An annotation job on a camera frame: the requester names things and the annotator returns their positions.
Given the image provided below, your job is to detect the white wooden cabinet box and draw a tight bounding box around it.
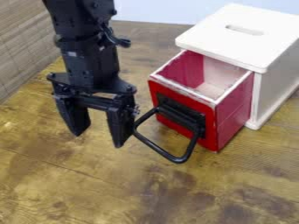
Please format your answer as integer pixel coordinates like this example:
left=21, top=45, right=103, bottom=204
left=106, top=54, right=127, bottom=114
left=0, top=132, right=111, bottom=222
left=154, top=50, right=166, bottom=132
left=175, top=3, right=299, bottom=130

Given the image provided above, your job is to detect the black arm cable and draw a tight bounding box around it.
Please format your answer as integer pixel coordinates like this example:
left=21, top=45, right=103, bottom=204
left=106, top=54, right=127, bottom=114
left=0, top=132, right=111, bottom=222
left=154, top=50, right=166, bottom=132
left=98, top=23, right=134, bottom=49

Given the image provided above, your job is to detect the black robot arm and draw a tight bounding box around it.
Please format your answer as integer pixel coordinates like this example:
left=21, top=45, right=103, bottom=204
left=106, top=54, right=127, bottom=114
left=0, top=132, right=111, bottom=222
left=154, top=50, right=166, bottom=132
left=42, top=0, right=136, bottom=148

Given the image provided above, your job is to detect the red wooden drawer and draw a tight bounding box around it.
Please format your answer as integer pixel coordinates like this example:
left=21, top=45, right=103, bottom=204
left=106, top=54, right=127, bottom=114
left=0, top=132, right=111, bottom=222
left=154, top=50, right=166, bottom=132
left=148, top=50, right=255, bottom=152

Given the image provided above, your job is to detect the black metal drawer handle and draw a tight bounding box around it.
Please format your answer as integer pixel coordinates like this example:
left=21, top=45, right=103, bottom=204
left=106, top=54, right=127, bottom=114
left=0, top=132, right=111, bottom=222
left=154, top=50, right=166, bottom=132
left=132, top=94, right=208, bottom=165

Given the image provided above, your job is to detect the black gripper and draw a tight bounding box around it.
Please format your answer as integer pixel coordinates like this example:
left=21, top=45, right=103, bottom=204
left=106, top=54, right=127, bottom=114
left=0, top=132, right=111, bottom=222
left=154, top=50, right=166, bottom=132
left=47, top=37, right=136, bottom=148

